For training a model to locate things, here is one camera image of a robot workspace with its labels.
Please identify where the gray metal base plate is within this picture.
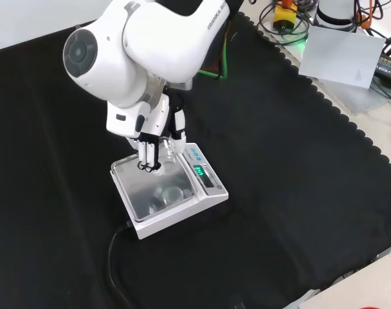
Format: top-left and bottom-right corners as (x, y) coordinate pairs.
(256, 21), (391, 114)

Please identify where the small clear glass beaker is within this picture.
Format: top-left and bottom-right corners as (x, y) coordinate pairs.
(155, 135), (178, 177)

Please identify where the black power adapter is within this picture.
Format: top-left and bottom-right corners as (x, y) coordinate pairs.
(374, 53), (391, 86)

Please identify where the black looped cable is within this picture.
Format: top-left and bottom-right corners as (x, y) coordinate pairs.
(257, 0), (313, 37)

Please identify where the yellow stop button box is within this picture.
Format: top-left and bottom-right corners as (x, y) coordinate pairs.
(273, 0), (298, 32)

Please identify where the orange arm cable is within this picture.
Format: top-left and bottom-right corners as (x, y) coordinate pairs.
(358, 0), (376, 35)

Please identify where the black balance power cable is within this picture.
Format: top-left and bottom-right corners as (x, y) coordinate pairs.
(107, 221), (136, 309)

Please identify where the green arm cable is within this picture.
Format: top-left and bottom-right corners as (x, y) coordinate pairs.
(197, 18), (230, 79)

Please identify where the pale paper board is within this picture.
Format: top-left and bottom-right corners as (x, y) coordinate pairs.
(298, 25), (387, 89)

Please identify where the pale wooden side board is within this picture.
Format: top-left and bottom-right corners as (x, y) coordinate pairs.
(296, 256), (391, 309)

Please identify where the black bench cloth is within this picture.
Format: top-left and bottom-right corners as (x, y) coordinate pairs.
(0, 6), (391, 309)

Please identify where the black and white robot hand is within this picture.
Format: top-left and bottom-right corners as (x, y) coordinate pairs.
(105, 86), (188, 173)

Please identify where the white electronic balance steel pan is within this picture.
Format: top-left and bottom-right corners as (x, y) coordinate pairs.
(110, 142), (230, 241)

